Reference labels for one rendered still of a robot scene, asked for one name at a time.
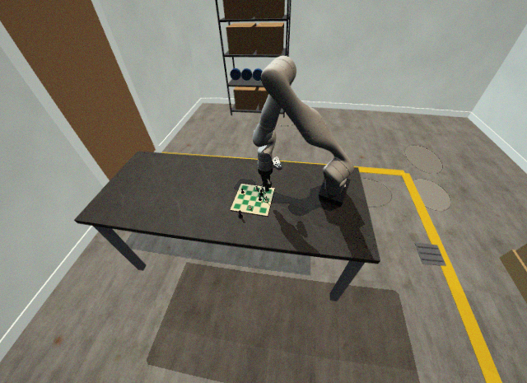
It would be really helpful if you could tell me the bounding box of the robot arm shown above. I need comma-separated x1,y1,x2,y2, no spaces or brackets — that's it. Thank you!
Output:
253,56,354,196

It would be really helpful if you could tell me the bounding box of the green and cream chessboard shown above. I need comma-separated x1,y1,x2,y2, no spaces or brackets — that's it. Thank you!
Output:
231,184,275,217

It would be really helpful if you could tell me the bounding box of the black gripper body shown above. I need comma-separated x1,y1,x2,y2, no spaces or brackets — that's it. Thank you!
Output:
258,168,273,182

